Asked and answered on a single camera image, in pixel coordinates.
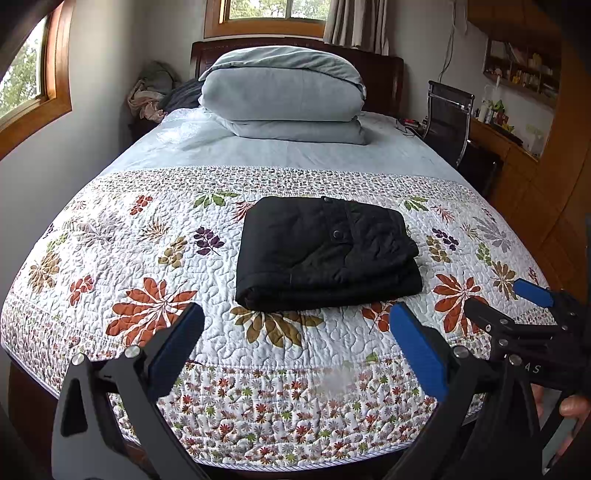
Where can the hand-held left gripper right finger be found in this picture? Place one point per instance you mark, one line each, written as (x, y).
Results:
(418, 350)

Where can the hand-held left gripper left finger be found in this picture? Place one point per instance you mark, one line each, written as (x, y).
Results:
(173, 350)

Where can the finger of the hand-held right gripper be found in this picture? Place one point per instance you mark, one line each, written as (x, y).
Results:
(533, 292)
(482, 314)

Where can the black pants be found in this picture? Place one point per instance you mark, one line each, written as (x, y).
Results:
(323, 254)

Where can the person's right hand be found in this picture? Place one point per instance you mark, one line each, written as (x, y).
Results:
(575, 407)

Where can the wooden wardrobe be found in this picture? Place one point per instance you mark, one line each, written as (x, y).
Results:
(563, 184)

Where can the floral quilted bedspread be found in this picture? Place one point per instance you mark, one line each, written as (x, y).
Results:
(138, 240)

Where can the wooden desk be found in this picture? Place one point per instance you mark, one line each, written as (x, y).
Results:
(496, 138)

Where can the green plant decoration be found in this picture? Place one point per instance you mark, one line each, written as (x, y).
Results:
(499, 111)

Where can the white bottle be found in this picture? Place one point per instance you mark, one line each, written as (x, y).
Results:
(484, 110)

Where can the black office chair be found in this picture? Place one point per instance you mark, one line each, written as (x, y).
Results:
(445, 120)

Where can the small red object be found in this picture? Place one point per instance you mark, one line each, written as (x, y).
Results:
(410, 122)

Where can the light blue bed sheet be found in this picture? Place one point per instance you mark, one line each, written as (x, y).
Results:
(231, 152)

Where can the dark wooden headboard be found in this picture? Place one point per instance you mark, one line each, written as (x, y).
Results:
(388, 78)

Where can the dark blue cloth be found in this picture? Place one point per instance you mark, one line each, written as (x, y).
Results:
(184, 94)

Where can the pile of clothes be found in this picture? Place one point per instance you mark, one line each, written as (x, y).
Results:
(150, 92)

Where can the folded light blue duvet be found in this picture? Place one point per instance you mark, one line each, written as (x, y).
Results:
(281, 92)

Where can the arched wooden framed window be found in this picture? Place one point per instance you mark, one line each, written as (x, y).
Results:
(27, 69)

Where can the beige curtain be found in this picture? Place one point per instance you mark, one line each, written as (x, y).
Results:
(355, 23)

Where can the wooden wall shelf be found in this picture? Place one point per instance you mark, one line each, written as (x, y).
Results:
(521, 69)

